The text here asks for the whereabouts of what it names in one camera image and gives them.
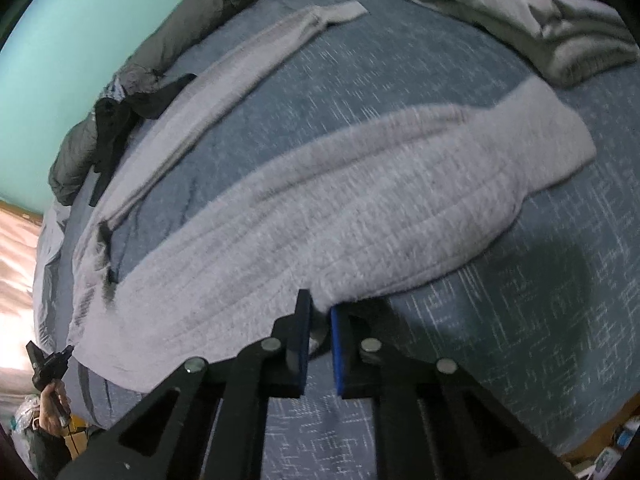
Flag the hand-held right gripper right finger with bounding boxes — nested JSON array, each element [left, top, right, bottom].
[[330, 306, 576, 480]]

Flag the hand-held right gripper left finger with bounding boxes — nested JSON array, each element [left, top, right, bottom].
[[55, 289, 313, 480]]

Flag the grey sweater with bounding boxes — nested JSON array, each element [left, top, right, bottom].
[[67, 2, 597, 391]]

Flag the person's left hand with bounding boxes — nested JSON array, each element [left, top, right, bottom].
[[39, 382, 71, 433]]

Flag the clear plastic bag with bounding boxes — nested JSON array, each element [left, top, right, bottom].
[[12, 394, 43, 461]]

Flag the pink curtain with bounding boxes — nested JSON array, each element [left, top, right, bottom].
[[0, 200, 43, 371]]

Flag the light grey bed sheet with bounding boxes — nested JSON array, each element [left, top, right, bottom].
[[32, 205, 108, 426]]

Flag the blue patterned bed cover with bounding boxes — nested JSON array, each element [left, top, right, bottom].
[[37, 0, 638, 480]]

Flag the black tights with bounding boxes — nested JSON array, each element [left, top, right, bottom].
[[90, 74, 197, 206]]

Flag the dark grey rolled duvet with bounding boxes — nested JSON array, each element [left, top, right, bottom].
[[48, 0, 331, 206]]

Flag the grey folded garment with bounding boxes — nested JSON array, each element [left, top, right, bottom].
[[520, 0, 640, 88]]

